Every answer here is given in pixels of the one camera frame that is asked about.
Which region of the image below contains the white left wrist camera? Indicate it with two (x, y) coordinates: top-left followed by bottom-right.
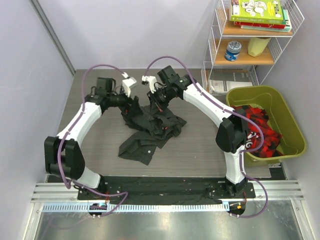
(121, 72), (137, 97)

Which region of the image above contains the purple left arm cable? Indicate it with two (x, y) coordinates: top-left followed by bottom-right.
(57, 64), (129, 218)

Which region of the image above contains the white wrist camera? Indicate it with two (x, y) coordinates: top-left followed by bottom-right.
(121, 72), (137, 97)
(141, 75), (157, 94)

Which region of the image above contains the red book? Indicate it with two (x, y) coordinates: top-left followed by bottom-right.
(233, 21), (286, 30)

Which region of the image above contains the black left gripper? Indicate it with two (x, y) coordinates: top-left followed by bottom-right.
(106, 86), (143, 118)

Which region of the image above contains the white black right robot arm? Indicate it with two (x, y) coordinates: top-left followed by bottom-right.
(141, 65), (248, 198)

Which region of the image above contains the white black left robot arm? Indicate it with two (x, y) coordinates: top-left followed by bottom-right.
(44, 77), (138, 200)

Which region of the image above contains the grey pinstriped long sleeve shirt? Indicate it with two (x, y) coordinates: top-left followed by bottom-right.
(118, 105), (187, 165)

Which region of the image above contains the green board game box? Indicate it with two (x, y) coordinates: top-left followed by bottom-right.
(229, 0), (284, 25)

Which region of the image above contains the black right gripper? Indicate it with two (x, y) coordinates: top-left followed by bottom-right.
(146, 85), (174, 116)

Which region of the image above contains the aluminium extrusion rail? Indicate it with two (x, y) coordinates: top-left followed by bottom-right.
(31, 180), (305, 203)

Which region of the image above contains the blue white tin can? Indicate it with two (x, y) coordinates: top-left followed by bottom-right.
(224, 41), (242, 62)

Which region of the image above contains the white wire shelf rack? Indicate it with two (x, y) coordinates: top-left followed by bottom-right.
(201, 0), (304, 94)

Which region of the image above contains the grey booklet with papers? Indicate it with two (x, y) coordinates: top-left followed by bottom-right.
(205, 69), (253, 95)

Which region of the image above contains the pale yellow faceted vase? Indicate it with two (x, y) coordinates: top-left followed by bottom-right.
(247, 37), (271, 57)

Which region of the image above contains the teal book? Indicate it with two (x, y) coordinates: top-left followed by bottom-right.
(240, 9), (292, 33)

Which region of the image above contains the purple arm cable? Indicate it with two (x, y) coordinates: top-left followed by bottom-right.
(145, 55), (269, 219)
(57, 64), (129, 218)

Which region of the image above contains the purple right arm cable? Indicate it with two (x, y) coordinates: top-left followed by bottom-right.
(145, 55), (269, 219)

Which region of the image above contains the red black plaid shirt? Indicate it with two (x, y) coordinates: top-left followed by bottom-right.
(232, 105), (283, 158)

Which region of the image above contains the olive green plastic bin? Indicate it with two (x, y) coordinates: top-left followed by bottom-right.
(226, 85), (307, 167)

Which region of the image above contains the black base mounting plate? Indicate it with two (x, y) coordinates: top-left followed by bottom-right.
(77, 175), (256, 201)

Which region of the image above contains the perforated cable duct strip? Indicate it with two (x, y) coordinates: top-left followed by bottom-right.
(42, 201), (230, 213)

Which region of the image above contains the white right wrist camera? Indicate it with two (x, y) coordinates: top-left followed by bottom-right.
(141, 75), (157, 94)

